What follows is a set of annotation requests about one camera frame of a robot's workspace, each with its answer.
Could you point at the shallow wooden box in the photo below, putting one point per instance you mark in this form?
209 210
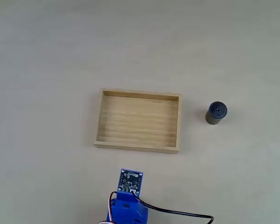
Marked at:
137 121

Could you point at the blue camera circuit board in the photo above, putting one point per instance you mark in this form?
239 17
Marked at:
130 180

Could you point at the black cylinder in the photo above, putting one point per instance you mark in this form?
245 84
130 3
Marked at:
215 114

